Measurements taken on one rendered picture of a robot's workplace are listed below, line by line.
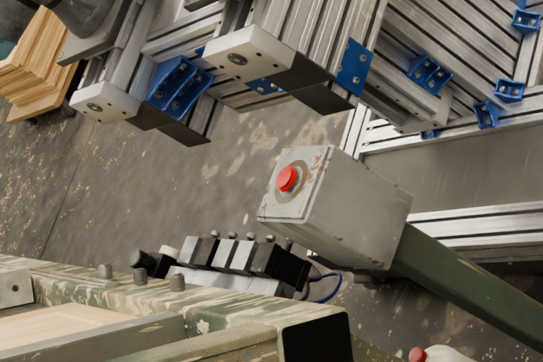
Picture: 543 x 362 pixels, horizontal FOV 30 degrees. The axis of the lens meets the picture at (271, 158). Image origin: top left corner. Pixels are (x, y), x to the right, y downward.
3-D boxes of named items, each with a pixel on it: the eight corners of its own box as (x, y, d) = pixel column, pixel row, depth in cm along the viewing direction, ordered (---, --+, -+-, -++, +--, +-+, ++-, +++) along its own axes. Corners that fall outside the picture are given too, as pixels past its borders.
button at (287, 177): (308, 170, 141) (296, 163, 140) (297, 196, 140) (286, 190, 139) (291, 170, 144) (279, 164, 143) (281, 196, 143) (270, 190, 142)
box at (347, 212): (420, 198, 147) (332, 141, 138) (393, 274, 144) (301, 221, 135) (367, 197, 157) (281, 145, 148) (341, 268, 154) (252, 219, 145)
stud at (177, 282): (188, 291, 166) (186, 273, 166) (175, 294, 165) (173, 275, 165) (181, 289, 168) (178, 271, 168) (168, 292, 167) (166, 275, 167)
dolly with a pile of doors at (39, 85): (115, 27, 508) (46, -16, 487) (77, 118, 489) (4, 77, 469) (61, 51, 556) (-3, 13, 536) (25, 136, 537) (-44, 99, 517)
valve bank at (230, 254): (380, 271, 175) (277, 212, 163) (352, 348, 171) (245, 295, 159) (225, 254, 216) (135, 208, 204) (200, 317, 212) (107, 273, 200)
